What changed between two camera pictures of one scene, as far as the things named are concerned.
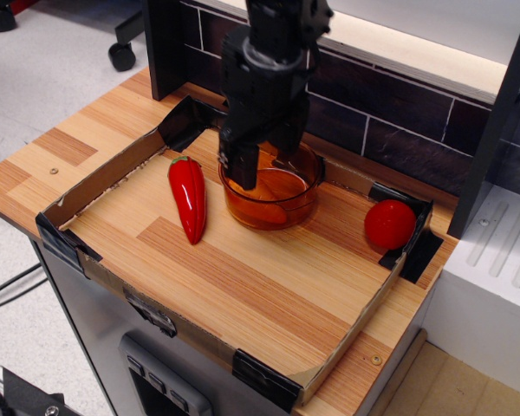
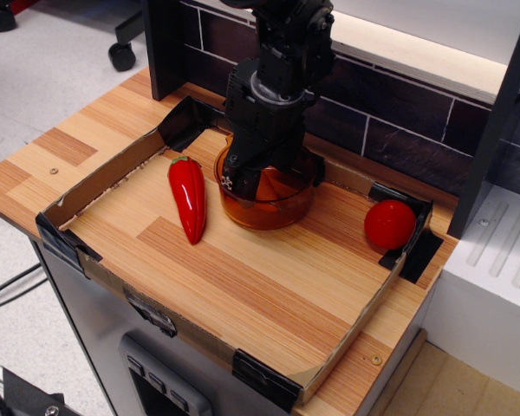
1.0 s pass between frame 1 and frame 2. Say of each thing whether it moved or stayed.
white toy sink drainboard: stayed
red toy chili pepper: stayed
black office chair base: stayed
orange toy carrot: moved
